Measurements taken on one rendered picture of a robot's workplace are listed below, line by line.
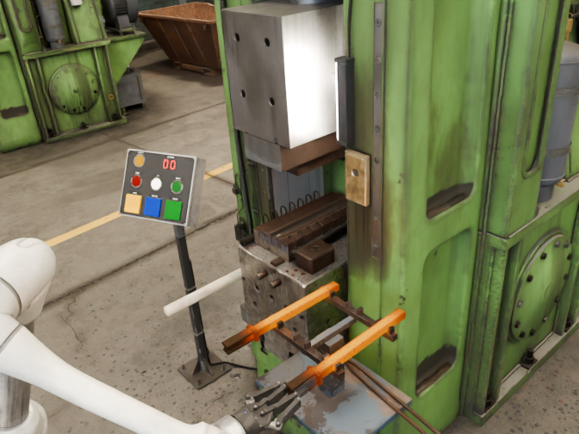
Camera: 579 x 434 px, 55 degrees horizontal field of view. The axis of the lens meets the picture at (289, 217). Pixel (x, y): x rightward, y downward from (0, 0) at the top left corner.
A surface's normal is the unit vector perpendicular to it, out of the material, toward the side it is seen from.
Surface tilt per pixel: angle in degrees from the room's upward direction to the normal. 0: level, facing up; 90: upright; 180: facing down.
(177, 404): 0
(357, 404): 0
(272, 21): 90
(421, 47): 89
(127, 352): 0
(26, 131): 90
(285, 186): 90
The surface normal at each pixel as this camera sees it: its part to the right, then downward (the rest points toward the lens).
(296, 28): 0.66, 0.33
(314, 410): -0.07, -0.88
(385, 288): -0.75, 0.36
